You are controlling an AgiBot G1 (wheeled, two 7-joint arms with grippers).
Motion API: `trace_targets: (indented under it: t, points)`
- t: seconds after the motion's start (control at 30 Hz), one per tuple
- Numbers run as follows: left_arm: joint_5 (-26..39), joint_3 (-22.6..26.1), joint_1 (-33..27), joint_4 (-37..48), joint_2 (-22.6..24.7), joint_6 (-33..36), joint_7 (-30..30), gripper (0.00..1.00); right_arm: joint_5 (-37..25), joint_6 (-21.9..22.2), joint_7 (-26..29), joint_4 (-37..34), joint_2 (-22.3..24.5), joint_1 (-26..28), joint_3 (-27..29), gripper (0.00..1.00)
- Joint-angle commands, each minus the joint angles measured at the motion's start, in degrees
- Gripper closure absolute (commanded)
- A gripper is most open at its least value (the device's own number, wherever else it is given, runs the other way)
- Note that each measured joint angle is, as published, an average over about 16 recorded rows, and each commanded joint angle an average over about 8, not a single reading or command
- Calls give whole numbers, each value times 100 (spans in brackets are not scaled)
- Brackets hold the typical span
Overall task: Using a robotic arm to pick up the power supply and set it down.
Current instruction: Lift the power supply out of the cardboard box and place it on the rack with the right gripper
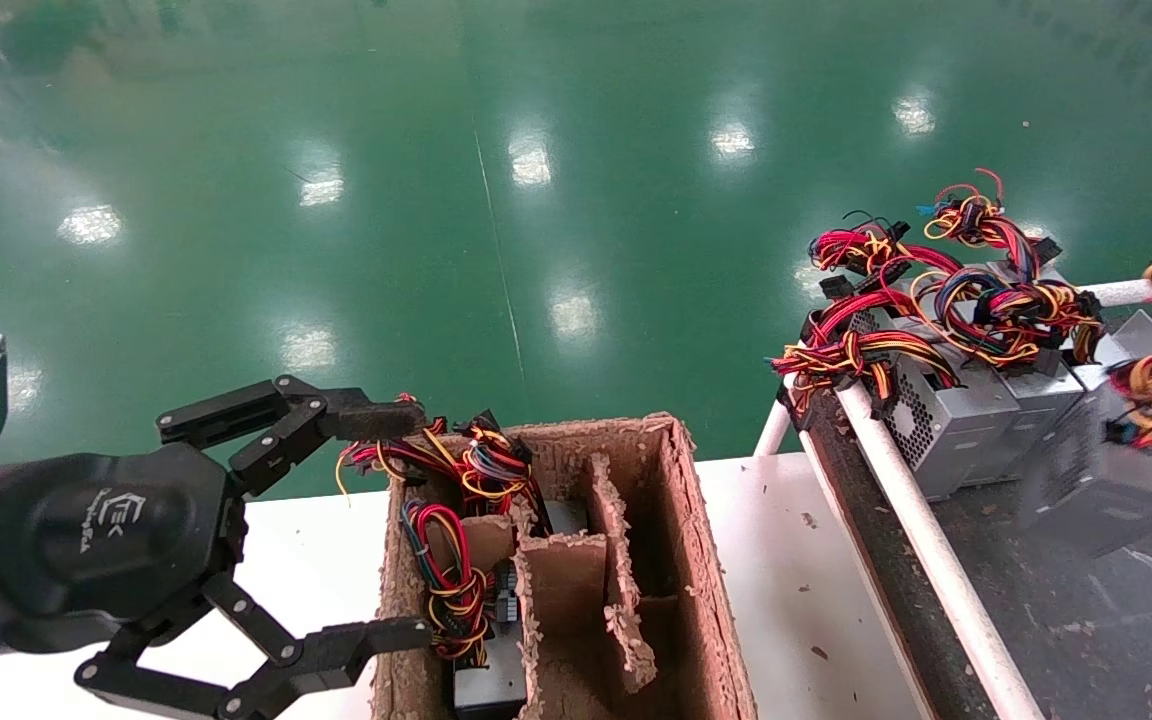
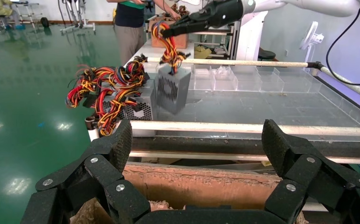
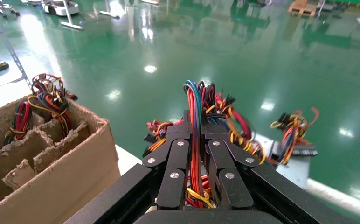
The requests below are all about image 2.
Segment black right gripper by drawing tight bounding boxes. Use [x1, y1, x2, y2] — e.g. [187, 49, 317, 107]
[160, 0, 244, 39]

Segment yellow bag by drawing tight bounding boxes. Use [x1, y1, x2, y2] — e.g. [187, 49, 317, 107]
[194, 45, 214, 60]

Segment black pipe connector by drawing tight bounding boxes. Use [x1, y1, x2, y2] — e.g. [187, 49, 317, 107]
[306, 61, 325, 70]

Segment standing person dark shirt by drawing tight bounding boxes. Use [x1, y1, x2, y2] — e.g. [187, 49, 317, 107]
[105, 0, 181, 66]

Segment brown divided cardboard box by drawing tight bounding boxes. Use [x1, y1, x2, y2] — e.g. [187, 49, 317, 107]
[70, 162, 311, 224]

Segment grey power supply with cables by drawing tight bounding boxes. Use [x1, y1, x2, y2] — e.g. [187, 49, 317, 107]
[105, 54, 158, 122]
[65, 63, 128, 137]
[151, 20, 193, 116]

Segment white pedestal fan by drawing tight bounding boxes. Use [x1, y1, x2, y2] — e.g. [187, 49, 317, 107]
[299, 21, 325, 64]

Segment metal step rack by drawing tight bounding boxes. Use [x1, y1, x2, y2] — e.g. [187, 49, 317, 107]
[12, 1, 43, 34]

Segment clear acrylic compartment tray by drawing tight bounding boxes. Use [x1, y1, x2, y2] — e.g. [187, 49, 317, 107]
[143, 63, 360, 139]

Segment white column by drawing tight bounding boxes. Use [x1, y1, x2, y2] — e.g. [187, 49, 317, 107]
[235, 11, 269, 62]

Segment tangled cable pile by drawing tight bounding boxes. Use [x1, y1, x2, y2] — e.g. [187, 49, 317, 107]
[168, 3, 191, 18]

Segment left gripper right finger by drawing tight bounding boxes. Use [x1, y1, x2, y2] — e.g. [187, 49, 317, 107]
[261, 119, 360, 224]

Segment white metal stand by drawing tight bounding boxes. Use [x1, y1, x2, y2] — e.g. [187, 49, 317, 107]
[57, 0, 97, 34]

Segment black cable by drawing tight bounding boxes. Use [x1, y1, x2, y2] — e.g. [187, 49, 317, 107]
[325, 5, 360, 86]

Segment white shelf rack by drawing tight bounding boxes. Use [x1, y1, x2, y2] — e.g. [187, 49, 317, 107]
[192, 24, 240, 60]

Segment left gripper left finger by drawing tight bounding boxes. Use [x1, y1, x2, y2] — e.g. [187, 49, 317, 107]
[20, 119, 152, 224]

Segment black pipe end cap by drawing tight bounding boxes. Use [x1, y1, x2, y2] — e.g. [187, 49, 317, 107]
[84, 116, 97, 130]

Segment black round stool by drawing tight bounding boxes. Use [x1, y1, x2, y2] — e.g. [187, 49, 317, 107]
[257, 48, 277, 62]

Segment plain brown cardboard box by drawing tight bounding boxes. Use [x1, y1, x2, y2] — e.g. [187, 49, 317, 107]
[148, 16, 189, 49]

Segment white pipe rail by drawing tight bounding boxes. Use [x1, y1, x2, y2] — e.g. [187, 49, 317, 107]
[319, 65, 360, 106]
[129, 150, 360, 165]
[87, 119, 360, 141]

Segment black table edge rail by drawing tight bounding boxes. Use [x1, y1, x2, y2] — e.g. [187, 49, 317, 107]
[130, 135, 360, 159]

